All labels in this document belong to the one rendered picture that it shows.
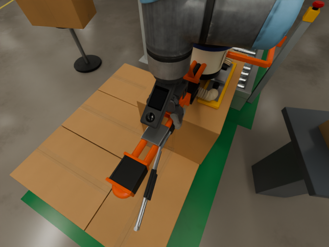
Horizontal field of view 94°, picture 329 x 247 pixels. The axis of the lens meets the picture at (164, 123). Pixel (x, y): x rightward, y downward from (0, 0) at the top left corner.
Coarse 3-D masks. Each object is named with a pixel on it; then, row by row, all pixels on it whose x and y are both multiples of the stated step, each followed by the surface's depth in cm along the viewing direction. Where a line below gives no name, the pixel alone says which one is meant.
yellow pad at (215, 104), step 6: (222, 66) 77; (228, 66) 81; (234, 66) 82; (228, 78) 77; (210, 84) 74; (216, 84) 70; (222, 84) 74; (228, 84) 75; (222, 90) 72; (222, 96) 70; (204, 102) 69; (210, 102) 68; (216, 102) 68; (216, 108) 68
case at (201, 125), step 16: (240, 64) 86; (144, 96) 73; (224, 96) 73; (192, 112) 68; (208, 112) 68; (224, 112) 68; (144, 128) 92; (192, 128) 68; (208, 128) 64; (176, 144) 89; (192, 144) 80; (208, 144) 73; (192, 160) 97
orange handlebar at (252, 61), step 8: (272, 48) 70; (232, 56) 68; (240, 56) 67; (248, 56) 67; (272, 56) 66; (192, 64) 64; (256, 64) 66; (264, 64) 64; (200, 72) 61; (184, 104) 54; (168, 112) 50; (168, 120) 49; (144, 144) 45; (136, 152) 43; (152, 152) 43; (144, 160) 42; (120, 192) 38
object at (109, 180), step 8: (128, 160) 40; (136, 160) 40; (120, 168) 39; (128, 168) 39; (136, 168) 39; (144, 168) 39; (112, 176) 38; (120, 176) 38; (128, 176) 38; (136, 176) 38; (144, 176) 42; (112, 184) 39; (120, 184) 37; (128, 184) 37; (136, 184) 38; (128, 192) 36
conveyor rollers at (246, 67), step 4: (236, 48) 162; (240, 48) 162; (244, 52) 161; (248, 52) 160; (252, 52) 158; (252, 56) 154; (244, 64) 153; (248, 64) 151; (244, 68) 146; (248, 68) 145; (244, 72) 142; (240, 76) 138; (244, 76) 143; (240, 80) 138; (244, 80) 137; (240, 84) 133
